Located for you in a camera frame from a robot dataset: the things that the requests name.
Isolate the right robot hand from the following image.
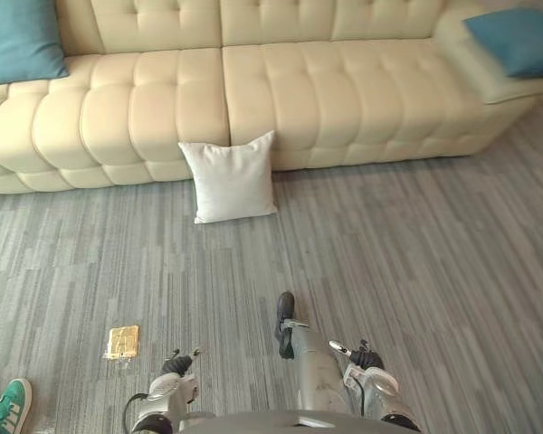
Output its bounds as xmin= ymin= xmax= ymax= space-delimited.
xmin=329 ymin=338 xmax=385 ymax=371

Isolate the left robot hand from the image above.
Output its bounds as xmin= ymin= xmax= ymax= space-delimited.
xmin=160 ymin=345 xmax=205 ymax=376

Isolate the brass floor socket plate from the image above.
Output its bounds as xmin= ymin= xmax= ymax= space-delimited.
xmin=101 ymin=325 xmax=141 ymax=362

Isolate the dark robot foot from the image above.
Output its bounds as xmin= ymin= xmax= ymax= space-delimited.
xmin=274 ymin=291 xmax=297 ymax=361

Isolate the silver robot torso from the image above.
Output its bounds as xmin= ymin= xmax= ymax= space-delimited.
xmin=178 ymin=409 xmax=420 ymax=434

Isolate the person's green sneaker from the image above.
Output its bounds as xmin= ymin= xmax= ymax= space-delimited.
xmin=0 ymin=377 xmax=33 ymax=434

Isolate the white square cushion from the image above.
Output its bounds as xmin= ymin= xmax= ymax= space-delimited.
xmin=177 ymin=129 xmax=279 ymax=225

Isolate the cream tufted leather sofa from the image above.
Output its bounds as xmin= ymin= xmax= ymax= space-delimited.
xmin=0 ymin=0 xmax=543 ymax=197

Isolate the teal square cushion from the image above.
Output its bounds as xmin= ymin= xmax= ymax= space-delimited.
xmin=0 ymin=0 xmax=71 ymax=87
xmin=462 ymin=7 xmax=543 ymax=79

